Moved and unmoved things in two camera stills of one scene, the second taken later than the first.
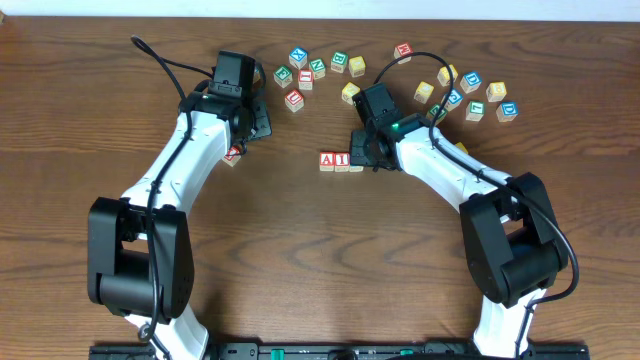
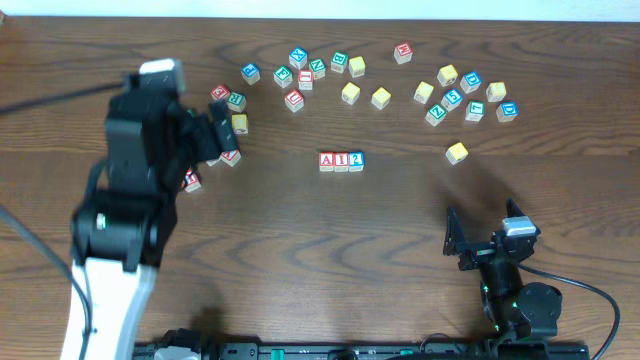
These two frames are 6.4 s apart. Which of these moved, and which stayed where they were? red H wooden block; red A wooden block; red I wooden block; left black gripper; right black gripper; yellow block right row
Moved: left black gripper; right black gripper
Stayed: red H wooden block; yellow block right row; red A wooden block; red I wooden block
